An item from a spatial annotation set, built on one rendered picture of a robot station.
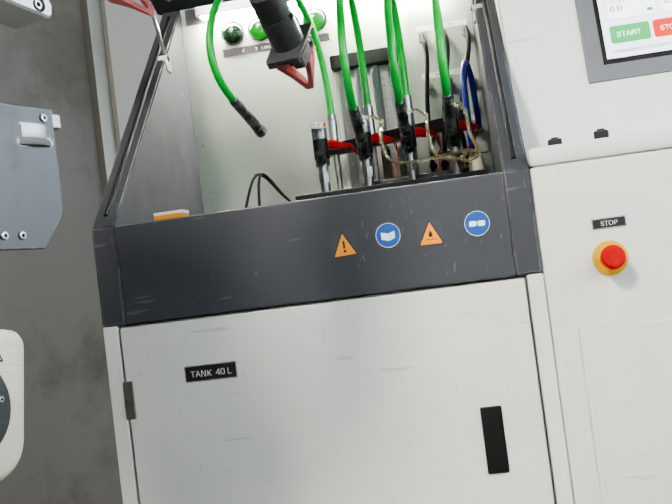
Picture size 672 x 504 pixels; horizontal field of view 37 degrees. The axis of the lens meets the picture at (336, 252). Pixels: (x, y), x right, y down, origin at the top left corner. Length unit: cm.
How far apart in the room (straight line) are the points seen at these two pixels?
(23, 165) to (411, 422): 72
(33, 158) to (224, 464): 66
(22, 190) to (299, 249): 56
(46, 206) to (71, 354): 231
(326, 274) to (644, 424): 52
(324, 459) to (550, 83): 76
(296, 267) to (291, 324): 9
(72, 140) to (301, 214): 211
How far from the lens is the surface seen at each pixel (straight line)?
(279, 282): 156
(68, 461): 343
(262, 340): 157
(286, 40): 173
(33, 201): 114
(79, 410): 347
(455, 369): 154
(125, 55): 382
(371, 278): 154
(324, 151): 182
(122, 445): 166
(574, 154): 155
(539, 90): 181
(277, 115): 214
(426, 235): 153
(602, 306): 154
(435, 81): 211
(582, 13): 188
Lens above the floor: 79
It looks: 3 degrees up
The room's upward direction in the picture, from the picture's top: 7 degrees counter-clockwise
